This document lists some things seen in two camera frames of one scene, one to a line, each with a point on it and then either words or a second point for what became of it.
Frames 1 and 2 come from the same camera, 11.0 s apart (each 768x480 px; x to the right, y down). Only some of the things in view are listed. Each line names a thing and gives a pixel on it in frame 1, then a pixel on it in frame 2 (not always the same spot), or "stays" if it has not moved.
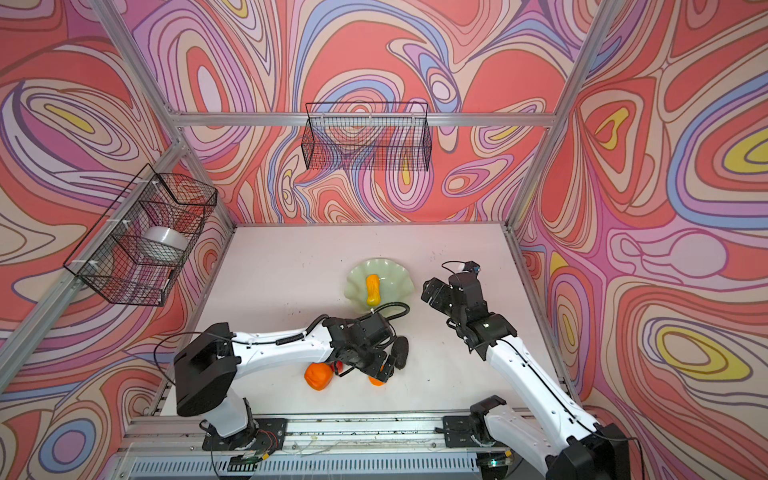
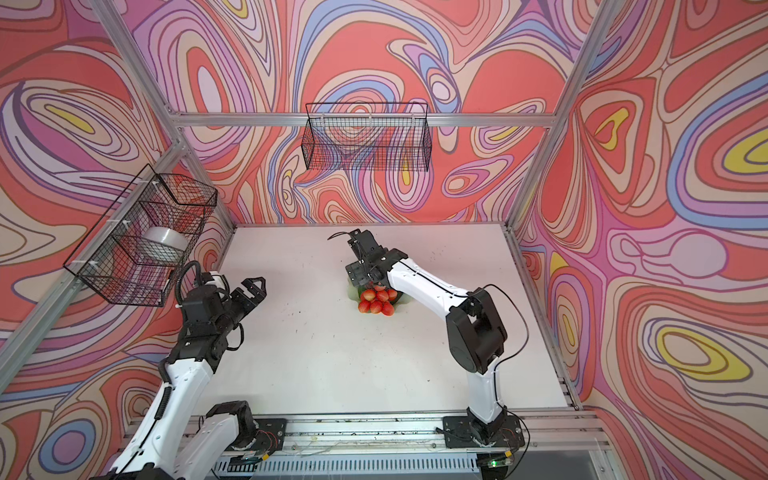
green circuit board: (243, 460) stays
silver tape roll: (164, 244) stays
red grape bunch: (337, 366) -> (377, 298)
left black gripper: (378, 370) -> (256, 295)
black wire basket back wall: (369, 136) stays
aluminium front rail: (170, 433) stays
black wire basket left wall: (135, 250) stays
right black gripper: (443, 291) -> (356, 274)
